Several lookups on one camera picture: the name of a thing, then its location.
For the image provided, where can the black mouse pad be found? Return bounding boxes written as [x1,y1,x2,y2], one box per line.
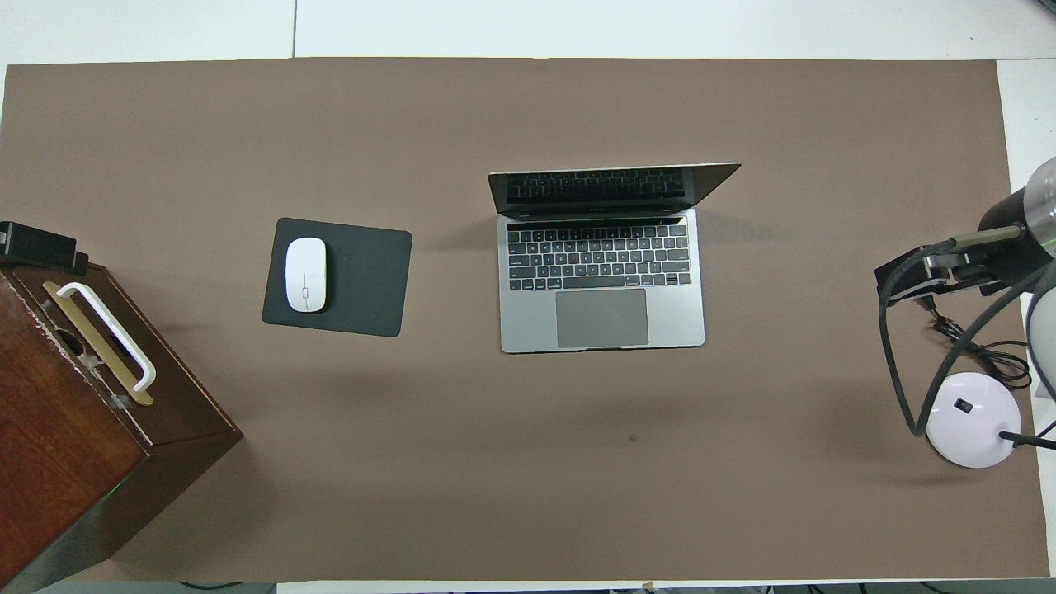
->
[262,217,413,338]

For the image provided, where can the white desk lamp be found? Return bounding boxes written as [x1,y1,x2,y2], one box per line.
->
[924,318,1056,469]

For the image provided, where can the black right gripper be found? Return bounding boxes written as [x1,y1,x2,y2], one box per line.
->
[876,190,1053,299]

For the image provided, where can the brass handle plate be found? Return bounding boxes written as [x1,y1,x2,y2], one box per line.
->
[41,280,155,407]

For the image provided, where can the dark brown wooden box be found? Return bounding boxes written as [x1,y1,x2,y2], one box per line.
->
[0,260,244,594]

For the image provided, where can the white computer mouse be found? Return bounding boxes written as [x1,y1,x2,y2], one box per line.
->
[285,237,328,314]

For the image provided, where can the white box handle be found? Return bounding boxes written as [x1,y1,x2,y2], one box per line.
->
[55,282,157,393]

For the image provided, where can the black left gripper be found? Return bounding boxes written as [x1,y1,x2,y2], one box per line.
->
[0,220,90,276]

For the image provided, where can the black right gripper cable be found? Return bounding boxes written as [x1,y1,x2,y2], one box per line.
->
[877,227,1056,438]

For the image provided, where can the large brown table mat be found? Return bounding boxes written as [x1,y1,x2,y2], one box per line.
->
[0,58,1050,582]

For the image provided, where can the silver grey laptop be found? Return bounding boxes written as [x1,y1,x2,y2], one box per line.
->
[487,162,742,355]

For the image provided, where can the black lamp power cable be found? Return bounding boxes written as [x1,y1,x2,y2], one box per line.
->
[917,297,1034,391]

